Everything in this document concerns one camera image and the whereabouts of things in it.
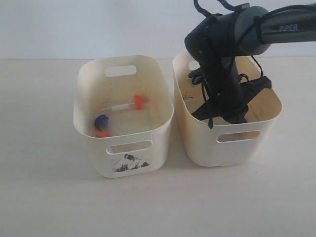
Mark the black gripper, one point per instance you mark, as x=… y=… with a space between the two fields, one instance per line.
x=215 y=43

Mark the orange-capped tube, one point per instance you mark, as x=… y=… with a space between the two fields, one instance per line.
x=102 y=134

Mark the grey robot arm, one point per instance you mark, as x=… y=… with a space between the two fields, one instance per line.
x=289 y=24

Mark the cream plastic bin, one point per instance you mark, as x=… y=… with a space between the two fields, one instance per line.
x=225 y=144
x=140 y=142

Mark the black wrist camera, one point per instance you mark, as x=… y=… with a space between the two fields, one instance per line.
x=195 y=77

